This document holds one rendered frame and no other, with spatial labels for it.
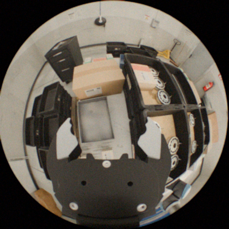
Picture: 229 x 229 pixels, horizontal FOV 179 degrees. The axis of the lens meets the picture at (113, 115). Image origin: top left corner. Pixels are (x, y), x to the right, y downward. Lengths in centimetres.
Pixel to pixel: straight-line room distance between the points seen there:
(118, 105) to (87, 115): 22
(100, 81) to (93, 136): 32
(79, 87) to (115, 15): 305
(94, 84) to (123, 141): 38
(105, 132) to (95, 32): 317
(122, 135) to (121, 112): 15
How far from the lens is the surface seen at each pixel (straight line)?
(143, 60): 60
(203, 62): 370
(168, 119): 49
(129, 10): 338
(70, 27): 333
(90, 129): 48
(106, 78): 42
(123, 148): 48
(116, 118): 48
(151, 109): 30
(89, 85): 41
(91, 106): 51
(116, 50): 168
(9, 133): 261
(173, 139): 47
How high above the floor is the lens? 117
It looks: 75 degrees down
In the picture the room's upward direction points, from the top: 10 degrees clockwise
